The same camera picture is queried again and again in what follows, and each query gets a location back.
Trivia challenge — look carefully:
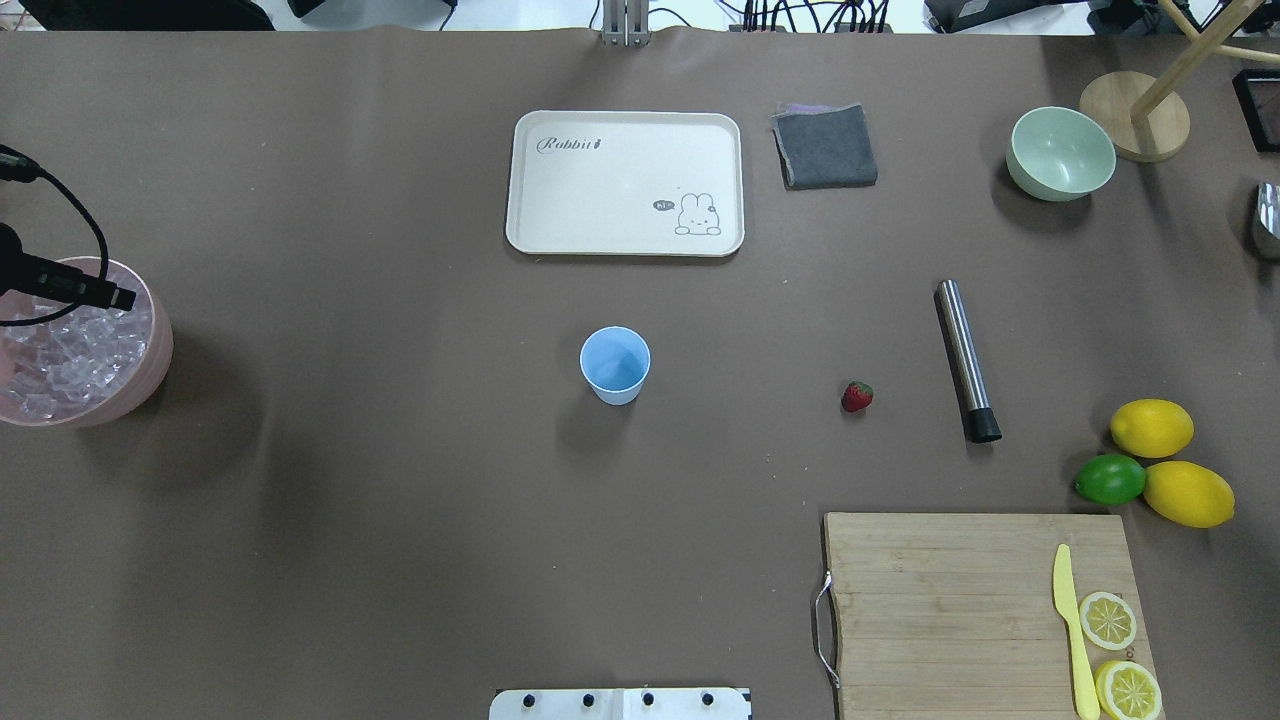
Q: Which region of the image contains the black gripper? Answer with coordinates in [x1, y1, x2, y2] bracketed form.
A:
[1, 223, 137, 311]

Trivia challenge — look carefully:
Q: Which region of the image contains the pink bowl of ice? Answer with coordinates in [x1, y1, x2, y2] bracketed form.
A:
[1, 260, 174, 427]

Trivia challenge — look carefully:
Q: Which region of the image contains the light blue plastic cup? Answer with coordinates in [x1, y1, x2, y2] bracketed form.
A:
[579, 325, 652, 406]

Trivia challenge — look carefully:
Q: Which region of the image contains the wooden cup tree stand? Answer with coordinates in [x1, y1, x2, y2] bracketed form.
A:
[1079, 1, 1279, 163]

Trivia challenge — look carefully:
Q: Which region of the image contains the cream rabbit tray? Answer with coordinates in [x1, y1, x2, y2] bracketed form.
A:
[506, 110, 745, 258]

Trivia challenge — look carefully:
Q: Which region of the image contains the grey folded cloth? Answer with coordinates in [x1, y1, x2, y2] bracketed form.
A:
[771, 102, 879, 190]

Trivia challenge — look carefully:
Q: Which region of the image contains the red strawberry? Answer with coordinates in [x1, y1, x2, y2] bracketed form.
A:
[840, 380, 876, 414]

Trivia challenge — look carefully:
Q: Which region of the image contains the steel muddler black tip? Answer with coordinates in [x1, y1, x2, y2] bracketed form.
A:
[934, 279, 1004, 445]

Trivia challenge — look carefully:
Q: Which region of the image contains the wooden cutting board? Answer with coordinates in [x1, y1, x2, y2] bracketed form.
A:
[823, 512, 1142, 719]

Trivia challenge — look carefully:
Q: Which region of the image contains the mint green bowl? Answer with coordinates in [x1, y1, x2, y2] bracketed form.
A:
[1005, 106, 1117, 202]

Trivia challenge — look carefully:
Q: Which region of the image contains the yellow plastic knife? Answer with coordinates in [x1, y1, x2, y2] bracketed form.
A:
[1051, 544, 1101, 719]

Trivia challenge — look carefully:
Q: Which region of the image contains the green lime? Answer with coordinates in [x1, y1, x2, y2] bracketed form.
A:
[1073, 454, 1147, 506]

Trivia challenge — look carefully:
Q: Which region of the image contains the lemon slice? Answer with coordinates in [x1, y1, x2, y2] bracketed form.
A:
[1078, 591, 1139, 652]
[1094, 661, 1164, 719]

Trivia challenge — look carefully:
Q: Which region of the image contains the yellow lemon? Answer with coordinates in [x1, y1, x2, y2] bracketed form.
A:
[1143, 460, 1235, 529]
[1108, 398, 1196, 459]

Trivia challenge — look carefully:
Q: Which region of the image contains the aluminium frame post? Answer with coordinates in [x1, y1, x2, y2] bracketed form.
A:
[600, 0, 652, 47]

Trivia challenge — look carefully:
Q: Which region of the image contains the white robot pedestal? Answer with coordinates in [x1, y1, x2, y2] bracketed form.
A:
[488, 687, 754, 719]

